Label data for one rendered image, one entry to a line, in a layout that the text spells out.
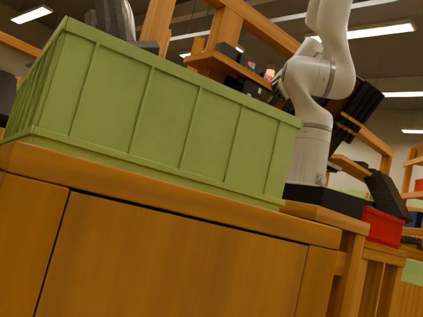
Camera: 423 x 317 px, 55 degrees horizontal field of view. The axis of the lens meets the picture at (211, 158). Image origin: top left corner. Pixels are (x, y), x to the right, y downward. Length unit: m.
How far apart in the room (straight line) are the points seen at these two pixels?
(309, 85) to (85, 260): 0.98
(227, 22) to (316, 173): 1.25
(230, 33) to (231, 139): 1.69
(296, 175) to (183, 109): 0.72
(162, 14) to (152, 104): 1.49
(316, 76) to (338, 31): 0.15
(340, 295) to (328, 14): 0.85
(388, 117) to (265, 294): 11.41
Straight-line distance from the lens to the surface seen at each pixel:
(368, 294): 2.50
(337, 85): 1.35
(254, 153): 0.67
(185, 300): 0.57
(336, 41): 1.37
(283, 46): 2.62
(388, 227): 1.70
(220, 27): 2.27
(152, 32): 2.00
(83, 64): 0.56
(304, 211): 1.11
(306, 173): 1.26
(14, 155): 0.48
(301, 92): 1.31
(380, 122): 12.01
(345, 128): 2.16
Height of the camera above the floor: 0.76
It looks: 7 degrees up
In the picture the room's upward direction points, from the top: 14 degrees clockwise
